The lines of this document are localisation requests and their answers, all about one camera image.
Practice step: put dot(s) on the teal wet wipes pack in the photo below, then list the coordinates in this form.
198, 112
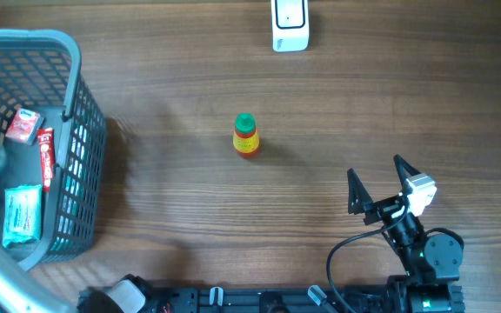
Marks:
23, 214

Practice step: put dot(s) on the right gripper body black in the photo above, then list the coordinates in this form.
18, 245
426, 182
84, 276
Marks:
383, 210

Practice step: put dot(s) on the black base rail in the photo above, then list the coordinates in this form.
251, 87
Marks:
276, 300

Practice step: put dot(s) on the red tissue packet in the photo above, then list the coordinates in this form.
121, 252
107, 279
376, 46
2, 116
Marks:
24, 126

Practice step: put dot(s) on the grey plastic shopping basket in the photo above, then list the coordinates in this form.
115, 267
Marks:
40, 70

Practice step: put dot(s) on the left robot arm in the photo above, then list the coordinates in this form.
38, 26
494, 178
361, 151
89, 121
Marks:
19, 292

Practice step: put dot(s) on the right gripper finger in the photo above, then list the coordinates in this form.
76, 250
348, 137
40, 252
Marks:
359, 200
404, 172

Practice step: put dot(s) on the white barcode scanner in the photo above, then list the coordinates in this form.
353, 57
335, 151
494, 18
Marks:
290, 25

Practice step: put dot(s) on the sriracha bottle green cap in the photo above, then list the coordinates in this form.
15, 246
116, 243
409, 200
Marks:
245, 137

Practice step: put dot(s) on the red Nescafe stick sachet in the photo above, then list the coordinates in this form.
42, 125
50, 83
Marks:
45, 138

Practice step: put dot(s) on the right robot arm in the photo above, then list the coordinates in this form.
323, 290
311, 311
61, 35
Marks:
431, 258

